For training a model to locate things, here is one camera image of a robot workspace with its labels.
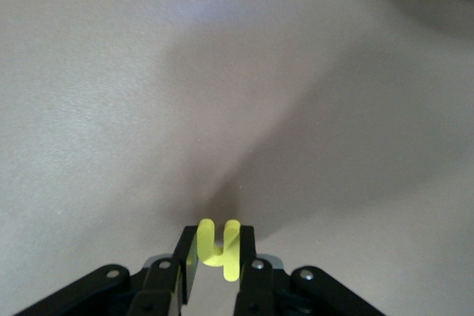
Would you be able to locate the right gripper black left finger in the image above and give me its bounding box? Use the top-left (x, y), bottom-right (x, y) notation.
top-left (14, 225), bottom-right (203, 316)

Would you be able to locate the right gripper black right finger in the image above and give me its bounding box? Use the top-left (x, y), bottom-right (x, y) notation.
top-left (233, 225), bottom-right (387, 316)

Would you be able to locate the yellow foam letter h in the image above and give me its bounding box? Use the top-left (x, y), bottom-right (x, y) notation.
top-left (196, 218), bottom-right (242, 282)

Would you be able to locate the brown table cover sheet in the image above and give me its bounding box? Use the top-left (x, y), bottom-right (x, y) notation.
top-left (0, 0), bottom-right (474, 316)

